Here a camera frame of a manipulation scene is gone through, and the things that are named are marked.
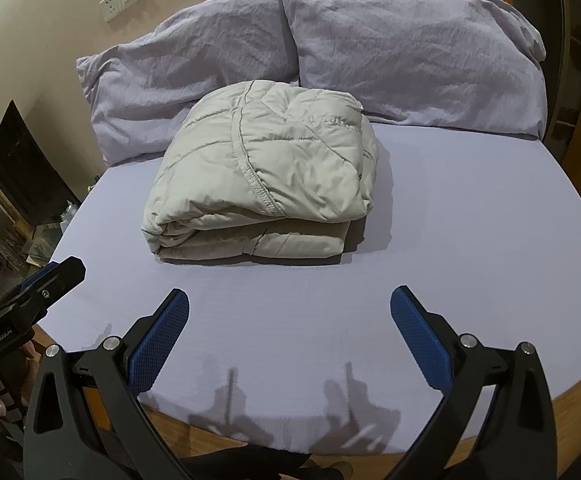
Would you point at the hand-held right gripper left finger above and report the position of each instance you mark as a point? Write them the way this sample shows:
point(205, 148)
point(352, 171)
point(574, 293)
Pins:
point(163, 330)

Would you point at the bedside clutter of packets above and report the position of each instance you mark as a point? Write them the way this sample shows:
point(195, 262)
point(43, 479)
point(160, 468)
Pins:
point(50, 232)

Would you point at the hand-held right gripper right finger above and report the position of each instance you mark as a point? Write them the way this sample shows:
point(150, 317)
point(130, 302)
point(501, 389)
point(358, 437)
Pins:
point(420, 335)

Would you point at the white wall socket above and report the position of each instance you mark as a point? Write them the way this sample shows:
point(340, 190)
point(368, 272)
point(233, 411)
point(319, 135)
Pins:
point(110, 6)

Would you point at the beige quilted jacket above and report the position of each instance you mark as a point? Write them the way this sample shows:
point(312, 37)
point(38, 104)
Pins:
point(260, 170)

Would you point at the wooden cabinet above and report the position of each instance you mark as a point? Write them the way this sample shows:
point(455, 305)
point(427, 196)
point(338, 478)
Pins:
point(578, 85)

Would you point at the black wall panel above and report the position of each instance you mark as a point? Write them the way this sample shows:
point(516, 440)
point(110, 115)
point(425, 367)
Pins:
point(25, 160)

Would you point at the lavender pillow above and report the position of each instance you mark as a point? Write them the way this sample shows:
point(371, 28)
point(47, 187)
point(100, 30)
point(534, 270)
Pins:
point(170, 70)
point(410, 45)

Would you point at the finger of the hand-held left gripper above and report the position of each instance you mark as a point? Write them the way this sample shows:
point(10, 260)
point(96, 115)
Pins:
point(38, 275)
point(60, 277)

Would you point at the bed with lavender sheet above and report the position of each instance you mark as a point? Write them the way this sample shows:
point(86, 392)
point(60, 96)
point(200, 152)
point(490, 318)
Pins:
point(320, 310)

